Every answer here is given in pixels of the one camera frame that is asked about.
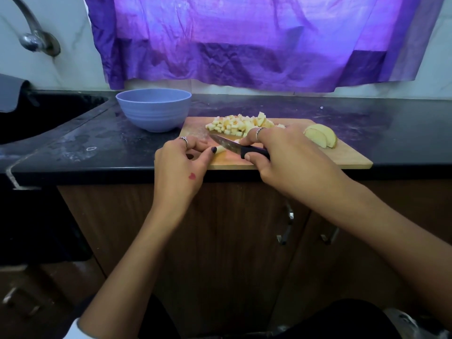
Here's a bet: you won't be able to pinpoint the person's left hand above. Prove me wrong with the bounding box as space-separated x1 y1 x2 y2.
153 135 218 219

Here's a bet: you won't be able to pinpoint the person's right hand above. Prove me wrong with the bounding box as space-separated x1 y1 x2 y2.
236 125 357 215

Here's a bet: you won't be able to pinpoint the potato slice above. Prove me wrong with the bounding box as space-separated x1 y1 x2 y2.
304 122 339 150

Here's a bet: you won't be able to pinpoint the black handled knife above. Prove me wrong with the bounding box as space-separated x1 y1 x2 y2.
208 132 271 161

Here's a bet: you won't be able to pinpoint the blue bowl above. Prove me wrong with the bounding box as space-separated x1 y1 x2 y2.
115 87 194 133

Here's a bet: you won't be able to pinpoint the pile of diced potato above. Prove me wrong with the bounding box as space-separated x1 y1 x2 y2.
205 111 287 138

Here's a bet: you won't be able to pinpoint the person's right forearm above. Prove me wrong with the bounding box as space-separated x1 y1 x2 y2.
325 190 452 329

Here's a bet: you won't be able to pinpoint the person's left forearm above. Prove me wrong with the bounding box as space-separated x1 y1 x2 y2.
78 208 190 339

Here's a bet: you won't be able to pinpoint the person's dark trousers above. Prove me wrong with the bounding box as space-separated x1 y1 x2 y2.
71 293 404 339

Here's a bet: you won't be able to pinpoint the wooden cutting board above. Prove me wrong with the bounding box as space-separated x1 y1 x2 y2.
173 116 374 171

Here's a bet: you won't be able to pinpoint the purple cloth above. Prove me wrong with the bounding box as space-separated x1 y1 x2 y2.
83 0 447 94

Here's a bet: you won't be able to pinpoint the dark sink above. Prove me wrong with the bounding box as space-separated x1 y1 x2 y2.
0 91 110 145

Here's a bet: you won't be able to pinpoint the grey cloth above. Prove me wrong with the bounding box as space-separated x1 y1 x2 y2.
0 73 31 113

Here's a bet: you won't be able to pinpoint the metal faucet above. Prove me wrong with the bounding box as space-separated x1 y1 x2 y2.
8 0 62 57

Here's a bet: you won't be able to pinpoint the red and white plastic bag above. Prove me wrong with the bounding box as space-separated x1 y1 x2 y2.
385 307 452 339

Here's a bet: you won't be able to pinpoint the metal cabinet handle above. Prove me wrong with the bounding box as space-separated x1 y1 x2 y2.
276 200 295 246
320 226 341 246

